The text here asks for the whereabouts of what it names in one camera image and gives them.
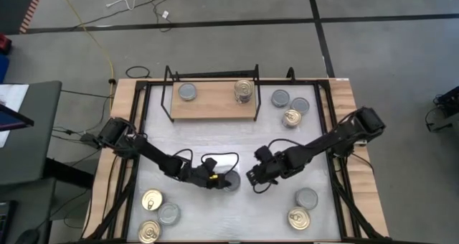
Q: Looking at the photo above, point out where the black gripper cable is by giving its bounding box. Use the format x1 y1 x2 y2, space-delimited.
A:
171 149 240 173
252 139 316 194

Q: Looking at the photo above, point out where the white cable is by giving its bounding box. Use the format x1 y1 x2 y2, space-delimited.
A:
105 0 155 11

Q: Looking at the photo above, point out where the yellow cable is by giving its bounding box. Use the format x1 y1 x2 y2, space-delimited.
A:
55 0 115 80

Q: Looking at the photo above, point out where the wooden shelf black metal frame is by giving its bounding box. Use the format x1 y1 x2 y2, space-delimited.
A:
160 63 262 123

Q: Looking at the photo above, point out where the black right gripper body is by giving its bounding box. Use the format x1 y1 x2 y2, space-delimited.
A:
256 154 291 186

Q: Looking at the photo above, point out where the silver lid green label can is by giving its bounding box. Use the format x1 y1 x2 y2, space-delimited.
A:
270 89 290 108
290 96 311 116
157 202 181 227
295 187 319 210
222 170 242 193
178 83 198 102

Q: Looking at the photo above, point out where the white paper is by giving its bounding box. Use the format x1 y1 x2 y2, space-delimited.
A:
0 83 29 148

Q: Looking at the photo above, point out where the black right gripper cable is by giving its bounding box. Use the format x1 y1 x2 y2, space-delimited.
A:
252 139 316 194

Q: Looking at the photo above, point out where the gold lid blue label can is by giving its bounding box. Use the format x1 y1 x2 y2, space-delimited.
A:
281 108 303 129
287 206 312 231
141 188 164 212
235 93 254 105
137 220 162 244
234 79 255 98

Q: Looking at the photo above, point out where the black metal table frame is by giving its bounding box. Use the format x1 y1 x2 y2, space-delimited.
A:
81 67 390 244

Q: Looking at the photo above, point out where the long black cable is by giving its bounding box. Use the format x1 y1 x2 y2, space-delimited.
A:
70 0 180 33

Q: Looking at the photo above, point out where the red object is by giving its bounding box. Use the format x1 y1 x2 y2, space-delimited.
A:
0 34 12 55

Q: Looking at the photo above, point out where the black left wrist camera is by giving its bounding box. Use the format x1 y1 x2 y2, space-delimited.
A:
202 156 219 173

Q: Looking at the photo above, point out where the black equipment with cables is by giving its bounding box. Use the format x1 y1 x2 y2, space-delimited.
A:
425 85 459 133

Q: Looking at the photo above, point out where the blue object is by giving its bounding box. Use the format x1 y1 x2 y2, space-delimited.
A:
0 54 10 83

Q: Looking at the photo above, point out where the grey desk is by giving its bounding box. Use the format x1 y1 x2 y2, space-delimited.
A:
0 80 62 187

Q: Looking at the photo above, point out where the dark mat striped edge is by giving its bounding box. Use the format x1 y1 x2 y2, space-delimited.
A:
0 0 46 35

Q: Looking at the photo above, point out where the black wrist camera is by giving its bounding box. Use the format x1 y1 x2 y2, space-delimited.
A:
254 146 274 163
202 156 219 173

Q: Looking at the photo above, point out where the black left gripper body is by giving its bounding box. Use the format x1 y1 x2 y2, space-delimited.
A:
181 166 218 190

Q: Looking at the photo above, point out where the dark desk monitor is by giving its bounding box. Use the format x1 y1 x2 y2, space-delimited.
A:
0 103 35 132

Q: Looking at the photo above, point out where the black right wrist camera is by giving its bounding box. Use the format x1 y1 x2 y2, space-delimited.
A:
254 146 274 163

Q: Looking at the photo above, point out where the dark keyboard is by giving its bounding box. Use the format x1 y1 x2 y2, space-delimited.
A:
0 200 17 244

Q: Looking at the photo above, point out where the coiled black cable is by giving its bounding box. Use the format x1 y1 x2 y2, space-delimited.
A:
125 65 151 80

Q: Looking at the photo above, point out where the black desk base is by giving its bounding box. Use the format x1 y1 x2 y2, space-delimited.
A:
42 157 95 189

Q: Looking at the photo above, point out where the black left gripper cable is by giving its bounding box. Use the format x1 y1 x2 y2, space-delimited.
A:
171 149 240 173

